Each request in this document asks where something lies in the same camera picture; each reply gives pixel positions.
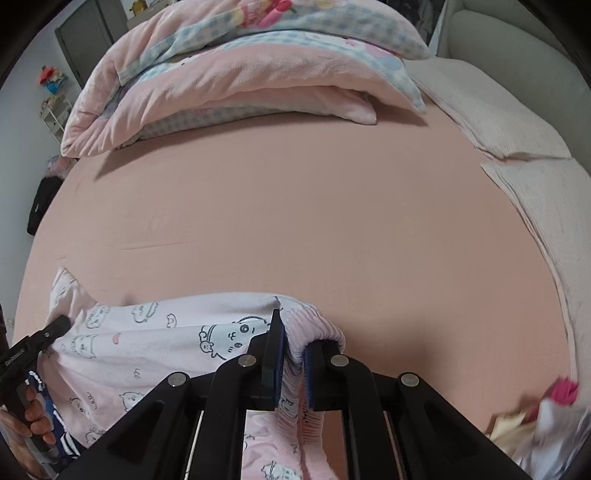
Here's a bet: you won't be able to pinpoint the colourful plush toy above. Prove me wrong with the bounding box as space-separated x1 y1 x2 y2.
39 66 68 95

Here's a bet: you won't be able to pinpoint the beige pillow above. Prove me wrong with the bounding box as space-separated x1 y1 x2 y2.
407 58 590 382

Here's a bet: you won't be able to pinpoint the pink folded quilt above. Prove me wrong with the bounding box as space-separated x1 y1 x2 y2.
61 1 430 158

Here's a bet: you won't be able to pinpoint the white shelf rack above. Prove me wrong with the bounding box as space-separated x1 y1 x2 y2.
40 94 72 144

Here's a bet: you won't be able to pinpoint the navy striped garment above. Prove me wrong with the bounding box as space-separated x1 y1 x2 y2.
27 371 86 466

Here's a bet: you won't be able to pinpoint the grey door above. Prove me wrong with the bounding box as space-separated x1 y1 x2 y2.
55 0 127 87

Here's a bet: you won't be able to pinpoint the pink cartoon pajama pants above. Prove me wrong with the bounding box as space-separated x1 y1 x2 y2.
38 267 346 479

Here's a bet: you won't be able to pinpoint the pile of folded clothes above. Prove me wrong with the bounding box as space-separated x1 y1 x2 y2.
488 378 590 479

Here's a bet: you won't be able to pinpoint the person left hand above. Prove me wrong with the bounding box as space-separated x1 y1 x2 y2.
1 386 56 479

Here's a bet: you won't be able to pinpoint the green bed headboard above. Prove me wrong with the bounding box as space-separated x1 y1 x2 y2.
438 1 590 170

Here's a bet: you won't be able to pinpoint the pink bed sheet mattress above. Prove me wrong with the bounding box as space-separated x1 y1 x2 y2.
15 106 572 441

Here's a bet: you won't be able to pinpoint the black backpack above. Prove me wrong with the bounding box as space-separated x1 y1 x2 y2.
26 176 63 236

